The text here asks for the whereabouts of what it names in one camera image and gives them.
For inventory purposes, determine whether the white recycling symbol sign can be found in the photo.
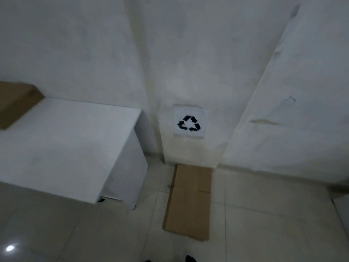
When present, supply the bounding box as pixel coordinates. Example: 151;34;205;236
173;104;209;139

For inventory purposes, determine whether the flattened brown cardboard box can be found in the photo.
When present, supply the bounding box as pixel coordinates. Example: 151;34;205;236
163;164;212;241

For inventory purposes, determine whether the white table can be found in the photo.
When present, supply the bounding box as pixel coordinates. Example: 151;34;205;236
0;97;149;210

